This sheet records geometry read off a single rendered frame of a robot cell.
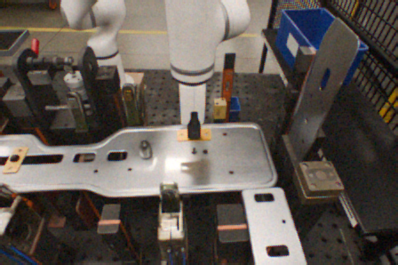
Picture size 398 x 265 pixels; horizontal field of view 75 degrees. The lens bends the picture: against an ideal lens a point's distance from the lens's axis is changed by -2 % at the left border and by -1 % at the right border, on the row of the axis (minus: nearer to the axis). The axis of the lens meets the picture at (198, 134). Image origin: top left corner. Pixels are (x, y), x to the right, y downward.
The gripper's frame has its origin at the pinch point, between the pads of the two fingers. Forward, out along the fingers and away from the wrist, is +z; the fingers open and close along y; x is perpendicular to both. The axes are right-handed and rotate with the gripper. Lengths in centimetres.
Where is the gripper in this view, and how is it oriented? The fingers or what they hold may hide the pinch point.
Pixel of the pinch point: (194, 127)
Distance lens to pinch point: 62.5
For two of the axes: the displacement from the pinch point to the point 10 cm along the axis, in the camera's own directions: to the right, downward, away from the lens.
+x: 10.0, -0.4, 0.4
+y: 0.6, 7.3, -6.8
